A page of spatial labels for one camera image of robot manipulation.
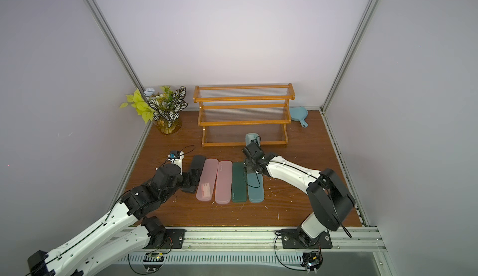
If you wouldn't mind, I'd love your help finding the teal pencil case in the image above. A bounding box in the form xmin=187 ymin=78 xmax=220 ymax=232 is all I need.
xmin=247 ymin=172 xmax=265 ymax=203
xmin=245 ymin=133 xmax=261 ymax=146

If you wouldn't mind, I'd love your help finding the pink pencil case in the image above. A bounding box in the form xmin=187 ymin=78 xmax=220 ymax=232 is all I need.
xmin=196 ymin=158 xmax=219 ymax=201
xmin=215 ymin=161 xmax=233 ymax=205

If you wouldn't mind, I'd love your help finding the dark green pencil case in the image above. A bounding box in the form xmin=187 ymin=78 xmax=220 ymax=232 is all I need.
xmin=232 ymin=162 xmax=247 ymax=203

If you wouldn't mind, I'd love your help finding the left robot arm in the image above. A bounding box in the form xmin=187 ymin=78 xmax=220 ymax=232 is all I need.
xmin=27 ymin=156 xmax=205 ymax=276

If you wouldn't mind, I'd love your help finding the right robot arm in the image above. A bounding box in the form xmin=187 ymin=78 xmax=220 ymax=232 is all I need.
xmin=243 ymin=142 xmax=356 ymax=244

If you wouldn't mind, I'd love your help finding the orange wooden shelf rack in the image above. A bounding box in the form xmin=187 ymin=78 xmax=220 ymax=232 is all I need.
xmin=193 ymin=83 xmax=295 ymax=147

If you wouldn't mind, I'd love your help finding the teal hand mirror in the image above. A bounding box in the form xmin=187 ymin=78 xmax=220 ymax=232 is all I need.
xmin=290 ymin=107 xmax=308 ymax=128

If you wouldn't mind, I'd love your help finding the potted plant in vase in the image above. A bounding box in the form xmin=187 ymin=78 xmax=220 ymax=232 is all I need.
xmin=120 ymin=86 xmax=189 ymax=135

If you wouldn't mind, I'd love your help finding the left electronics board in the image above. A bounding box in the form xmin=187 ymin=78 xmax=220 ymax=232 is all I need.
xmin=143 ymin=252 xmax=166 ymax=274

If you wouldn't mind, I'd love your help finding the electronics board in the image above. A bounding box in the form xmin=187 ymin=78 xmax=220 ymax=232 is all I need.
xmin=143 ymin=252 xmax=166 ymax=274
xmin=301 ymin=251 xmax=324 ymax=274

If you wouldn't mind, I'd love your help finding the right electronics board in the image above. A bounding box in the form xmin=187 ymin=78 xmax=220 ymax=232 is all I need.
xmin=301 ymin=251 xmax=324 ymax=274

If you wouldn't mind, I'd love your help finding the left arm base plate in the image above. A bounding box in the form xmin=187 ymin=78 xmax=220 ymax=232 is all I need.
xmin=145 ymin=228 xmax=186 ymax=250

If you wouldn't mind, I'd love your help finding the aluminium rail frame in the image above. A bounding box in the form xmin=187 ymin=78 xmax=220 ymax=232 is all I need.
xmin=97 ymin=227 xmax=396 ymax=276

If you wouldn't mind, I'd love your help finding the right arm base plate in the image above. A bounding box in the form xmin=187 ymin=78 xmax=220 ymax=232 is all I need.
xmin=276 ymin=227 xmax=333 ymax=249

